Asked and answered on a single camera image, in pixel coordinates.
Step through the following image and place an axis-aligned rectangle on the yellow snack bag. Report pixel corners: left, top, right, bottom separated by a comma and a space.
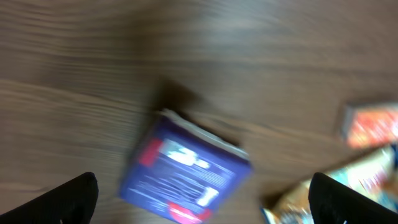
261, 144, 397, 224

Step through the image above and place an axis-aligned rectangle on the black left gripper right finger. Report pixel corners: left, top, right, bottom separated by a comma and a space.
308, 172, 397, 224

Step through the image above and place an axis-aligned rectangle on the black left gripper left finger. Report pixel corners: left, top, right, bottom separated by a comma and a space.
1, 172, 99, 224

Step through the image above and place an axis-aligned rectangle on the small orange box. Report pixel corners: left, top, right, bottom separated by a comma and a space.
340, 101, 397, 149

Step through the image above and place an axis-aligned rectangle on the red purple Carefree pack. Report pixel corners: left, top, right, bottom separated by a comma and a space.
119, 109, 252, 224

